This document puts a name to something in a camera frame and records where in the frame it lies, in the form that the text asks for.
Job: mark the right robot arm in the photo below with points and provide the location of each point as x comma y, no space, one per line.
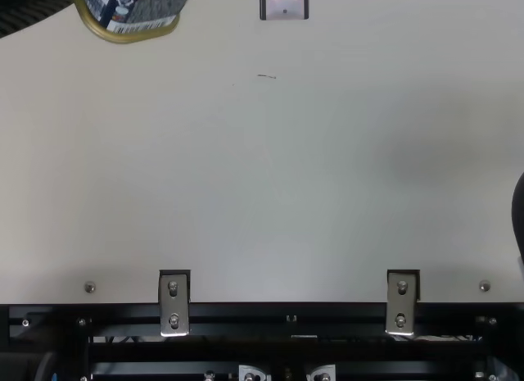
519,217

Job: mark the small square scanner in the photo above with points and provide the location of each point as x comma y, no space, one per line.
284,6

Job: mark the rectangular tin with gold rim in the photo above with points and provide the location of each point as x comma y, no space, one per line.
135,12

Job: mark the dark grey bag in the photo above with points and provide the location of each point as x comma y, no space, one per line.
22,16

